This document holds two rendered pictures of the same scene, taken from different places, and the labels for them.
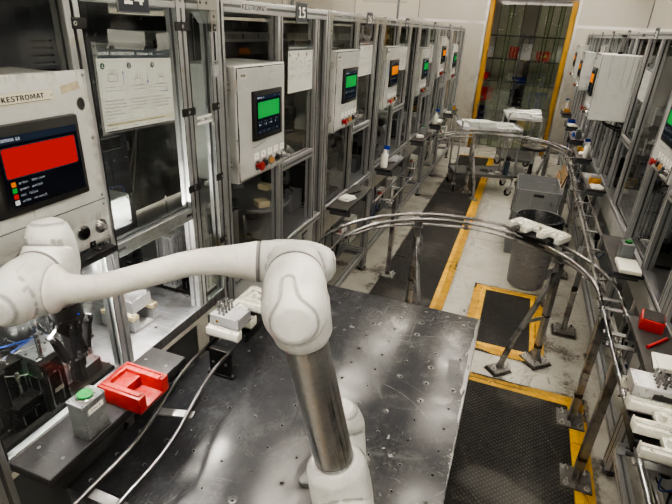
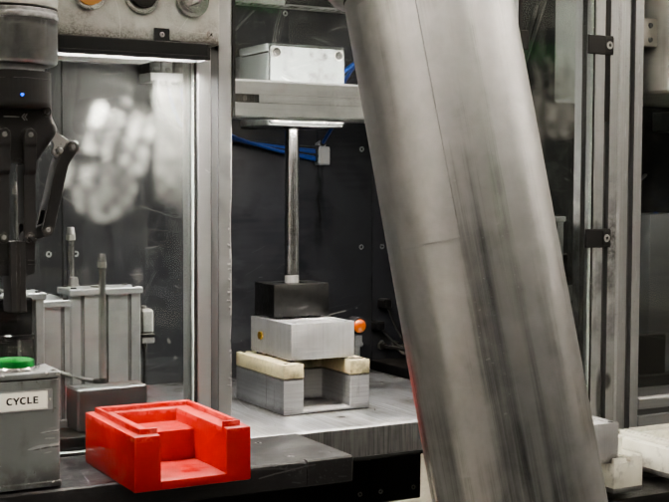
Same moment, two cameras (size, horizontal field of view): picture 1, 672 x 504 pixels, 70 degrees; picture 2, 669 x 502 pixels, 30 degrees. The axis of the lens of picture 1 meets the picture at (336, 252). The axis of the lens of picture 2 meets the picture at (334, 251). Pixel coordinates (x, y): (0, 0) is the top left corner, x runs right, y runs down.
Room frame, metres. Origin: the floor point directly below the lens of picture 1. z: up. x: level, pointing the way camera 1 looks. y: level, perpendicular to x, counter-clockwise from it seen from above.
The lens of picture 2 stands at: (0.28, -0.40, 1.21)
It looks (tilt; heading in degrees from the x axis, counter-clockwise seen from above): 3 degrees down; 41
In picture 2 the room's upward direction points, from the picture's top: straight up
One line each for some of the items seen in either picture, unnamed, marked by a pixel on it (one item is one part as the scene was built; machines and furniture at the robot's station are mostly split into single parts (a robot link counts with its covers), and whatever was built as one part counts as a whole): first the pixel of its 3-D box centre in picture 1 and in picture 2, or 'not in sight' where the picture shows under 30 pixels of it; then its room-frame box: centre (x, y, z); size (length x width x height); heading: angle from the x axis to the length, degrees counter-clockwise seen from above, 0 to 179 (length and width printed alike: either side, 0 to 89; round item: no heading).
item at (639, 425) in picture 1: (651, 424); not in sight; (1.21, -1.05, 0.84); 0.37 x 0.14 x 0.10; 160
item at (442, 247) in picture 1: (452, 205); not in sight; (5.72, -1.42, 0.01); 5.85 x 0.59 x 0.01; 160
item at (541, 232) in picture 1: (536, 234); not in sight; (2.82, -1.25, 0.84); 0.37 x 0.14 x 0.10; 38
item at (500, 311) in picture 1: (504, 318); not in sight; (3.14, -1.31, 0.01); 1.00 x 0.55 x 0.01; 160
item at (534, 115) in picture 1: (518, 140); not in sight; (7.60, -2.75, 0.48); 0.84 x 0.58 x 0.97; 168
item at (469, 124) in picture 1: (484, 154); not in sight; (6.54, -1.94, 0.48); 0.88 x 0.56 x 0.96; 88
